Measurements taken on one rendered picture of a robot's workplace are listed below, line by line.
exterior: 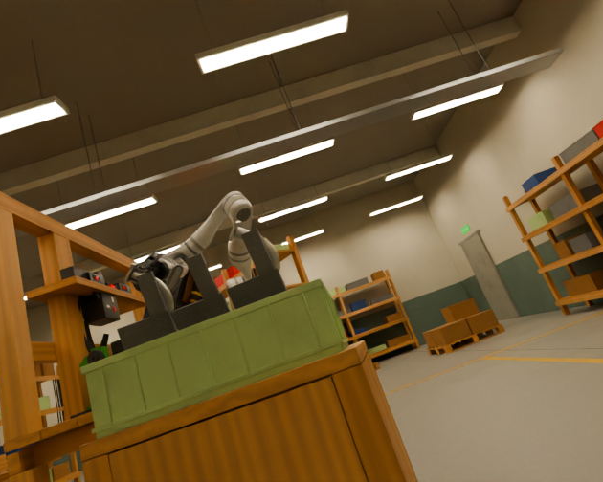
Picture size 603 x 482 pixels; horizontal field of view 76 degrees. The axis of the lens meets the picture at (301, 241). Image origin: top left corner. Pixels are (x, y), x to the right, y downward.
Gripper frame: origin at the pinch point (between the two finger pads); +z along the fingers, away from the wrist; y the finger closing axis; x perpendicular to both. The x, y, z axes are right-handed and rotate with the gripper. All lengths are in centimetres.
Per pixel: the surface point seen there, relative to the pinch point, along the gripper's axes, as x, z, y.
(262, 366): 41.5, 24.1, -0.7
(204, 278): 18.9, 9.8, 8.9
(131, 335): 6.7, 5.5, -14.4
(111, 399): 12.8, 20.7, -23.6
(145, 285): 4.4, 5.5, -0.4
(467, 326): 389, -589, 3
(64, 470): -159, -563, -522
